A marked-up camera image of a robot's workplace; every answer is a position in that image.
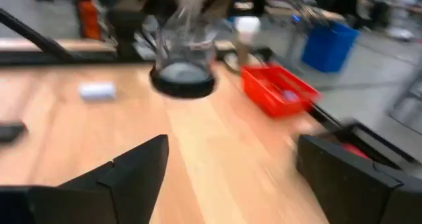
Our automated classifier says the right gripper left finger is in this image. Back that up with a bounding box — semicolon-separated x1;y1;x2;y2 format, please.
0;134;169;224

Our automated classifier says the white eraser block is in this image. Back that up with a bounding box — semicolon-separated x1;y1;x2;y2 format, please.
78;82;117;102

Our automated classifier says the purple white wall charger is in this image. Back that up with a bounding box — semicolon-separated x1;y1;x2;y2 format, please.
280;89;301;103

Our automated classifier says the wooden lamp stand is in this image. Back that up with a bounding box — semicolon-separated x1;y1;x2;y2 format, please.
224;41;264;74

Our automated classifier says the white sand black hourglass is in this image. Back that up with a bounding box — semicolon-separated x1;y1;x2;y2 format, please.
148;0;218;99

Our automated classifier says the orange background object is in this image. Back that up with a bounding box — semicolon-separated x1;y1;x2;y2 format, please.
77;0;103;40

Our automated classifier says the black aluminium table frame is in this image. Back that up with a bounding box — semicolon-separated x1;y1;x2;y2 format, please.
0;8;344;129

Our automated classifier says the blue plastic bin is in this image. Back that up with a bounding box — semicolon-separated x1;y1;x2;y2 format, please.
301;21;360;74

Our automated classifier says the black plastic basket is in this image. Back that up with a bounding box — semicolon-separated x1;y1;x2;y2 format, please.
324;120;418;172

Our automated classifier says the red plastic basket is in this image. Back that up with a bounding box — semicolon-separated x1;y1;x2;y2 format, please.
240;63;322;119

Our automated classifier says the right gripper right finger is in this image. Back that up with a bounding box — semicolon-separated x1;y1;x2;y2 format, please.
295;134;422;224

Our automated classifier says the white light bulb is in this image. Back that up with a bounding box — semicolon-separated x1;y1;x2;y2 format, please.
234;16;262;45

